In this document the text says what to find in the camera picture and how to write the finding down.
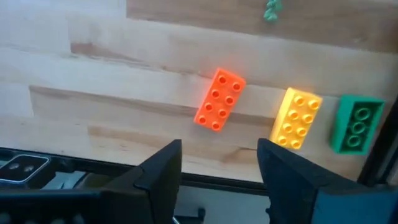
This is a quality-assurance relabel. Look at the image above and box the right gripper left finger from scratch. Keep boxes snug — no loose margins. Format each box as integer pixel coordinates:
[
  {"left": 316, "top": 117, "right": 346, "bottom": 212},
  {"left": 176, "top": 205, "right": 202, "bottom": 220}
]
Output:
[{"left": 101, "top": 139, "right": 183, "bottom": 224}]

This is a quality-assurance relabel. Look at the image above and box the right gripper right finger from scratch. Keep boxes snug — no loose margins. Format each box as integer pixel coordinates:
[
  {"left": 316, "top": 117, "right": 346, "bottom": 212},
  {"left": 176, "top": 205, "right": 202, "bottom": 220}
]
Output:
[{"left": 257, "top": 138, "right": 370, "bottom": 224}]

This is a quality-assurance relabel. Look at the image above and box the yellow toy brick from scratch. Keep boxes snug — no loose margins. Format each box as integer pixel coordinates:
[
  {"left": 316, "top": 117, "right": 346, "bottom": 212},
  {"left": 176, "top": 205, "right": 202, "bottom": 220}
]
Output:
[{"left": 269, "top": 87, "right": 323, "bottom": 151}]

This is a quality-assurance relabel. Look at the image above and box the green toy brick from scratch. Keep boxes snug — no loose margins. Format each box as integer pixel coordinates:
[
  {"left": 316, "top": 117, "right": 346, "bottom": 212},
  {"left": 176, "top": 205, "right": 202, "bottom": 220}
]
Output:
[{"left": 330, "top": 95, "right": 386, "bottom": 156}]

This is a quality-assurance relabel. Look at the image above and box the red toy brick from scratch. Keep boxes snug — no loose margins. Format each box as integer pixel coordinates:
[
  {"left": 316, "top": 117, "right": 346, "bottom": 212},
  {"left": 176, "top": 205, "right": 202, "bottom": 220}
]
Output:
[{"left": 193, "top": 67, "right": 247, "bottom": 133}]

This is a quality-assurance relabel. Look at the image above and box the potted succulent plant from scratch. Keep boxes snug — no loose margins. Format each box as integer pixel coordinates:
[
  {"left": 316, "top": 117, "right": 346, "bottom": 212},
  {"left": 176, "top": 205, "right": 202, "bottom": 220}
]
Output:
[{"left": 263, "top": 0, "right": 284, "bottom": 22}]

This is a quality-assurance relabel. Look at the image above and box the silver-edged depth camera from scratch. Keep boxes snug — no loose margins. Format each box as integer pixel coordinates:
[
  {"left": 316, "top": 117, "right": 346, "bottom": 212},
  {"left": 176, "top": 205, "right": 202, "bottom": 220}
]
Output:
[{"left": 0, "top": 154, "right": 51, "bottom": 189}]

